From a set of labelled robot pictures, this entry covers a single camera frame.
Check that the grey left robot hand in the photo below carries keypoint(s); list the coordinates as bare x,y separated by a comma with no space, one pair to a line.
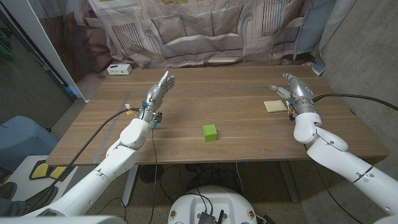
154,96

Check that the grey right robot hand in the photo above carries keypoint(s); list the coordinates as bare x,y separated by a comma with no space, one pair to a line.
301,93

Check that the pale yellow sponge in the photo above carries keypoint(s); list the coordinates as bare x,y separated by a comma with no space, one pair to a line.
275,106

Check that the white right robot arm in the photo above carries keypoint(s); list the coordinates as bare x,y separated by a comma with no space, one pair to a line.
335,155

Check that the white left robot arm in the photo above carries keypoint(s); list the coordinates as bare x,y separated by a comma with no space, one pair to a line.
124,155

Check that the green cube block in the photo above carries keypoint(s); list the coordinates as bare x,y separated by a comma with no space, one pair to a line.
210,133

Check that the white power strip box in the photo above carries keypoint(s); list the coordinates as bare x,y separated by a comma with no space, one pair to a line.
119,69

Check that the grey hanging cloth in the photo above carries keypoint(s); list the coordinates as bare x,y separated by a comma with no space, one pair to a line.
329,31

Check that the black round floor device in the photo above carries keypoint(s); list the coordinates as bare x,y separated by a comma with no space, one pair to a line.
150,173

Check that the printed sofa room backdrop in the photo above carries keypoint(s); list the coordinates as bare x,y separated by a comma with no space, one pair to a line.
199,31

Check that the grey table leg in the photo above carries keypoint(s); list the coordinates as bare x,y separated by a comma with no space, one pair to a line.
289,183

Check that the white table leg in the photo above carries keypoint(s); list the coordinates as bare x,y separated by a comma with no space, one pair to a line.
129,186

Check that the white robot torso base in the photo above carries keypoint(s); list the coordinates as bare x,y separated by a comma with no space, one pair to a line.
214,202

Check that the blue chair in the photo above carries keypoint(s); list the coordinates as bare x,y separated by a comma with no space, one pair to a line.
25,140

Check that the black shoe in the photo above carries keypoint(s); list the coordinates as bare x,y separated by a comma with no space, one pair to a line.
7,190
42,199

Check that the white mat with yellow footprints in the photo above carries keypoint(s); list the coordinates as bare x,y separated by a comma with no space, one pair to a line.
25,186

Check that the blue jeans leg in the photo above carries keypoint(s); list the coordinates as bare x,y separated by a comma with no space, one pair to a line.
12,208

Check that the white partition post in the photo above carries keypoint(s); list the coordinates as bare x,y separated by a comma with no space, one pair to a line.
37,37

